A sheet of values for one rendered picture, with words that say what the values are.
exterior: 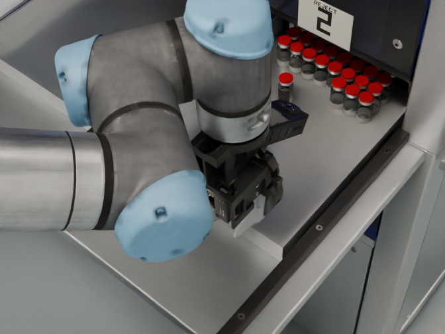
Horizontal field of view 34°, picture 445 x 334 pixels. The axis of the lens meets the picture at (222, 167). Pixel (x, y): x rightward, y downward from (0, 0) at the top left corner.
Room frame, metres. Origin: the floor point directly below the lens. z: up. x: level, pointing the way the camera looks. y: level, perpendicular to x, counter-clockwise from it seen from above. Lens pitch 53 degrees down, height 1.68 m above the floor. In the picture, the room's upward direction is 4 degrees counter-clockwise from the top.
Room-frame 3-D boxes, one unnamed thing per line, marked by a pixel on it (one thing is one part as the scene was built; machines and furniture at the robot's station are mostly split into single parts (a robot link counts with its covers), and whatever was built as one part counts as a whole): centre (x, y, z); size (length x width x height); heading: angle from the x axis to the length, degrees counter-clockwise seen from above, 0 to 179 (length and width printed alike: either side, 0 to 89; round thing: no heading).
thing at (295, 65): (0.75, -0.16, 0.90); 0.18 x 0.02 x 0.05; 47
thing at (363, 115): (0.68, -0.20, 0.90); 0.02 x 0.02 x 0.05
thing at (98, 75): (0.46, 0.08, 1.21); 0.11 x 0.11 x 0.08; 12
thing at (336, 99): (0.71, -0.17, 0.90); 0.02 x 0.02 x 0.05
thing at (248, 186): (0.49, -0.01, 1.05); 0.09 x 0.08 x 0.12; 137
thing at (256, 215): (0.48, -0.02, 0.95); 0.06 x 0.03 x 0.09; 137
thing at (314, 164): (0.67, -0.09, 0.90); 0.34 x 0.26 x 0.04; 136
